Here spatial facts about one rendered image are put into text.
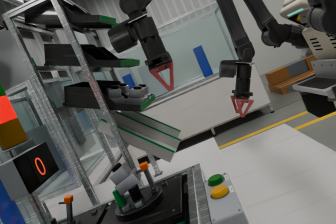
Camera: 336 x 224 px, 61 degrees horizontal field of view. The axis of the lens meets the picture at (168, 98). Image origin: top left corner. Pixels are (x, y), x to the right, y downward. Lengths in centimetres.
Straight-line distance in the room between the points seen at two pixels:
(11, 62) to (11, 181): 153
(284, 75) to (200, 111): 230
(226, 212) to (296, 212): 19
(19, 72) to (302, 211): 177
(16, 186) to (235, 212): 42
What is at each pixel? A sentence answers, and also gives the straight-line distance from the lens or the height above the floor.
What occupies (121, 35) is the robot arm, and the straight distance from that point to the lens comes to 79.
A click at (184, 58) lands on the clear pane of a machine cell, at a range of 461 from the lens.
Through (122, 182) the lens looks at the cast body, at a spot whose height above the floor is 106.
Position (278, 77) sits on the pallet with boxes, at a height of 26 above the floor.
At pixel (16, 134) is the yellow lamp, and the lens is 63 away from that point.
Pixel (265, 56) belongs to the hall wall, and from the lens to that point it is 955.
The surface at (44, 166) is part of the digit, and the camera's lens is 66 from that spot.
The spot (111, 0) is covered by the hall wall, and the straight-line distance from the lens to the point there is 964.
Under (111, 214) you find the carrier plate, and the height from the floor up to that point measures 97.
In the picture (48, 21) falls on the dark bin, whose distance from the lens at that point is 108.
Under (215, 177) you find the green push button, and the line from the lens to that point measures 78.
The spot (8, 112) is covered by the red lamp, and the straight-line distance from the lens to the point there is 64.
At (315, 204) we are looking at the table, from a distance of 78.
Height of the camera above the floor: 127
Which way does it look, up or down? 5 degrees down
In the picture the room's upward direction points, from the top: 24 degrees counter-clockwise
